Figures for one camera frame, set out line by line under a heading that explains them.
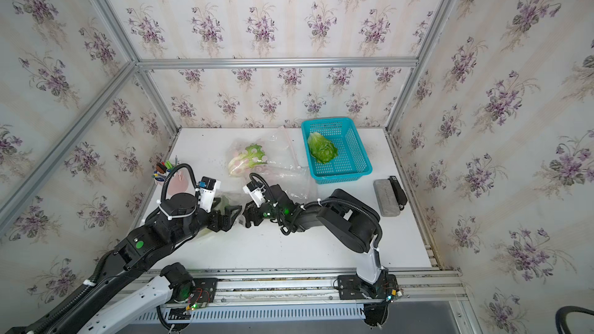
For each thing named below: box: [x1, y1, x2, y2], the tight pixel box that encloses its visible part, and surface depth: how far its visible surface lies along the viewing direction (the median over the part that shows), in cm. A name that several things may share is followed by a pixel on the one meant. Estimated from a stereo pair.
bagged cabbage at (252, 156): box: [228, 143, 268, 177], surface depth 100 cm
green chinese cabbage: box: [307, 131, 339, 164], surface depth 105 cm
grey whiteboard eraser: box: [373, 178, 400, 218], surface depth 96 cm
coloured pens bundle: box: [151, 160, 174, 183], surface depth 92 cm
